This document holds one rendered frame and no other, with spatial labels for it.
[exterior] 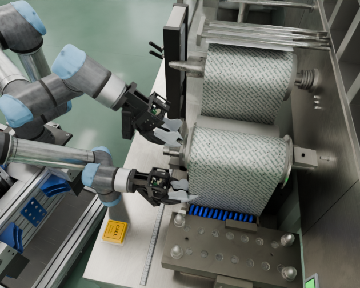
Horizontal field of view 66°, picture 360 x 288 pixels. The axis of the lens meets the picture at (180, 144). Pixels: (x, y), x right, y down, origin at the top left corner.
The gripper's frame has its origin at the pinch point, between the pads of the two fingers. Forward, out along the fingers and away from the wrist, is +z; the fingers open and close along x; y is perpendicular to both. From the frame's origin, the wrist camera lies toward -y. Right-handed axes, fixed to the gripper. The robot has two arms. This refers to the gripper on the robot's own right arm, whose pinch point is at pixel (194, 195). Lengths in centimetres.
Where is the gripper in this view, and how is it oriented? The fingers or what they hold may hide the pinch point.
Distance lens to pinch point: 88.5
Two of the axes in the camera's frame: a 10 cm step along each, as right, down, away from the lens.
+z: 9.8, 1.5, -1.1
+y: 0.0, -6.1, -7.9
